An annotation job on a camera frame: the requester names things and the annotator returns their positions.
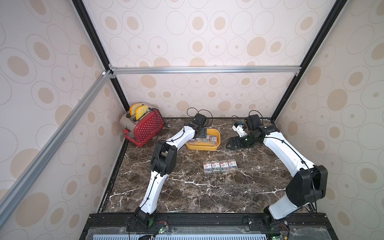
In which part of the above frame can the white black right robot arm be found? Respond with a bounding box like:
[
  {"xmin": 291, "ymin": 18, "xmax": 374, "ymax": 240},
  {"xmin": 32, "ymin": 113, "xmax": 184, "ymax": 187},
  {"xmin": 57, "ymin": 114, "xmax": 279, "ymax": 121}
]
[{"xmin": 226, "ymin": 122, "xmax": 328, "ymax": 229}]

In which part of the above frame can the yellow toast slice right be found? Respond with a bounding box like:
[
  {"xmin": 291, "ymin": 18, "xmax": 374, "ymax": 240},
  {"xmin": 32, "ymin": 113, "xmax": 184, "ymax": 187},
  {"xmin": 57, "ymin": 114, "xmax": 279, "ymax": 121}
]
[{"xmin": 135, "ymin": 105, "xmax": 149, "ymax": 121}]

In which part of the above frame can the yellow plastic storage tray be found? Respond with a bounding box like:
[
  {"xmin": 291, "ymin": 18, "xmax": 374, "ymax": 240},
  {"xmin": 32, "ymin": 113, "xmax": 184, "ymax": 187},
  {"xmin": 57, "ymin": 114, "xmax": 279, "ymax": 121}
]
[{"xmin": 186, "ymin": 128, "xmax": 221, "ymax": 151}]

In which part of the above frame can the diagonal aluminium frame bar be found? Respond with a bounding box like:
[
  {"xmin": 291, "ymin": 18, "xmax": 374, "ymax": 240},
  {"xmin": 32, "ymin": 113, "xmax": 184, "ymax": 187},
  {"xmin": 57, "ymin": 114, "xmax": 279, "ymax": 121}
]
[{"xmin": 1, "ymin": 70, "xmax": 113, "ymax": 228}]

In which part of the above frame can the horizontal aluminium frame bar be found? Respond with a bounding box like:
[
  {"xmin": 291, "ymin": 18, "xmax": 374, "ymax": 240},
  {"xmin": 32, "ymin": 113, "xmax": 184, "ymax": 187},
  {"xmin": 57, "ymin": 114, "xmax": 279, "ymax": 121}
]
[{"xmin": 103, "ymin": 66, "xmax": 302, "ymax": 75}]

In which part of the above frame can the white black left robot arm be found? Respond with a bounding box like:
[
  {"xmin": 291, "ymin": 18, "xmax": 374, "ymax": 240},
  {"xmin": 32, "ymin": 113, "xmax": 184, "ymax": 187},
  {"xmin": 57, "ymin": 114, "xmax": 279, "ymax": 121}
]
[{"xmin": 135, "ymin": 123, "xmax": 204, "ymax": 229}]

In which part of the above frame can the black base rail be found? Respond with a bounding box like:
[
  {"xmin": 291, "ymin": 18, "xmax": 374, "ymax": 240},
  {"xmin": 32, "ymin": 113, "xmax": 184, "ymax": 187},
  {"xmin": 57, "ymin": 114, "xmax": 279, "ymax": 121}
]
[{"xmin": 80, "ymin": 213, "xmax": 337, "ymax": 240}]

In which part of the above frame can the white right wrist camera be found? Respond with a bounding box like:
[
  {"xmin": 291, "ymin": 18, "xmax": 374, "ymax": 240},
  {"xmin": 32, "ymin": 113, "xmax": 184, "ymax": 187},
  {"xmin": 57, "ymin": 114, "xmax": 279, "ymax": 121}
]
[{"xmin": 232, "ymin": 115, "xmax": 263, "ymax": 138}]

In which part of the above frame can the clear paper clip box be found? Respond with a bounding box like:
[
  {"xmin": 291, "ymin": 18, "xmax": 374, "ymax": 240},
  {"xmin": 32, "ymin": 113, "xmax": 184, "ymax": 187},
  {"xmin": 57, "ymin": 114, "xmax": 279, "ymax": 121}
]
[
  {"xmin": 203, "ymin": 162, "xmax": 213, "ymax": 174},
  {"xmin": 228, "ymin": 160, "xmax": 238, "ymax": 171},
  {"xmin": 219, "ymin": 161, "xmax": 230, "ymax": 173},
  {"xmin": 211, "ymin": 161, "xmax": 221, "ymax": 173}
]

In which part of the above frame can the red polka dot toaster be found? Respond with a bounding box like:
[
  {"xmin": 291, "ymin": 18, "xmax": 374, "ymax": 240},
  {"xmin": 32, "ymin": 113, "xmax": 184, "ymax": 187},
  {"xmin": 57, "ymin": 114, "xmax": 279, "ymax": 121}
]
[{"xmin": 120, "ymin": 103, "xmax": 165, "ymax": 147}]

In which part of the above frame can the yellow toast slice left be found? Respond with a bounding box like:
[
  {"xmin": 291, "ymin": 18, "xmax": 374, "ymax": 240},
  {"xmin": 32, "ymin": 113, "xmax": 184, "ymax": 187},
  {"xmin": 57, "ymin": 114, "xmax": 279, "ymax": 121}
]
[{"xmin": 130, "ymin": 103, "xmax": 143, "ymax": 117}]

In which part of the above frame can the yellow toast slice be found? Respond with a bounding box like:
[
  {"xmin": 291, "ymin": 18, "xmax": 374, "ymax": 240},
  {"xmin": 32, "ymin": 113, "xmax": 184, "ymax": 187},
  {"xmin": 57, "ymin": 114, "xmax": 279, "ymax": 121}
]
[
  {"xmin": 135, "ymin": 105, "xmax": 149, "ymax": 121},
  {"xmin": 130, "ymin": 103, "xmax": 143, "ymax": 117}
]

